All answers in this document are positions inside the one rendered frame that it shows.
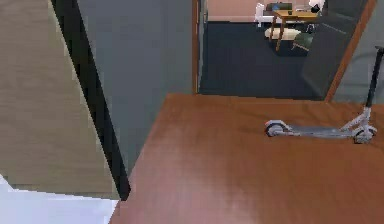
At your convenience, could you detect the white chair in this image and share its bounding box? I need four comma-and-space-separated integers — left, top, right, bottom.
254, 2, 275, 28

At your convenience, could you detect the cream round cushion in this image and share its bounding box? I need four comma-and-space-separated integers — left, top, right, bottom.
264, 27, 302, 41

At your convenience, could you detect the grey kick scooter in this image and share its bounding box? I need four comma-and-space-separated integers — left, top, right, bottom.
264, 45, 384, 145

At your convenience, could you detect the green seat chair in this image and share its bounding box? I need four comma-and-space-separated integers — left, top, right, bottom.
291, 32, 315, 53

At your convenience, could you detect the wooden table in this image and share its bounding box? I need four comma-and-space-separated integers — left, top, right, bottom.
268, 9, 319, 52

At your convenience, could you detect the tan wooden cabinet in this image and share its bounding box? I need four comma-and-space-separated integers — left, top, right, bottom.
0, 0, 132, 202

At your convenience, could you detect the dark grey room door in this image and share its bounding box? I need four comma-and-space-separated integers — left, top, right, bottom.
302, 0, 379, 102

